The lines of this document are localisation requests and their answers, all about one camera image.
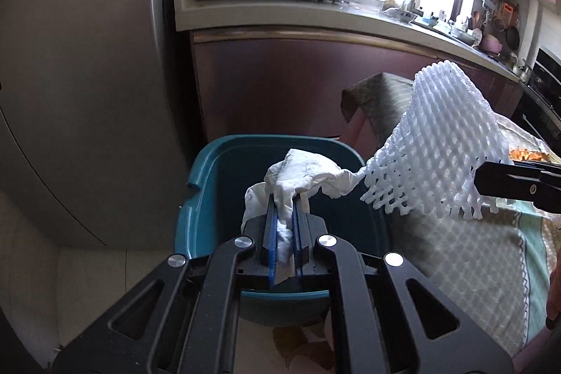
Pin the orange peel scraps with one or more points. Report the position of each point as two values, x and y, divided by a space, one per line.
523 154

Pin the black hanging frying pan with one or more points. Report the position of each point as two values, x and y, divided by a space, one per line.
512 38

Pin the green checked tablecloth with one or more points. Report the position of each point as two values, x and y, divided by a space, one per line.
496 269

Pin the black built-in oven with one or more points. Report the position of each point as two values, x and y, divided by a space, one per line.
538 110

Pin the silver refrigerator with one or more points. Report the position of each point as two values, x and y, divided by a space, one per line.
89 150

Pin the maroon kitchen counter cabinet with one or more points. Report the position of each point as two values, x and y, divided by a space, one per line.
280 66

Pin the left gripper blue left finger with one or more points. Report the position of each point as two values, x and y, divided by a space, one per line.
270 241

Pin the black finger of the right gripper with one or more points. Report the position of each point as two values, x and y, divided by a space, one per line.
533 181

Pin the teal plastic trash bin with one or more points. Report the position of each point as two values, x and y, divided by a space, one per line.
213 214

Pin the pink pot on counter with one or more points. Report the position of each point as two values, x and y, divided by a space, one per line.
490 44

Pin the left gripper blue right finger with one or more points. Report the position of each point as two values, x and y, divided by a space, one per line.
302 239

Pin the white foam fruit net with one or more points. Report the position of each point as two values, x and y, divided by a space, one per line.
429 161

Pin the white paper tissue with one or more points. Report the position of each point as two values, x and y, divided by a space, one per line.
301 174

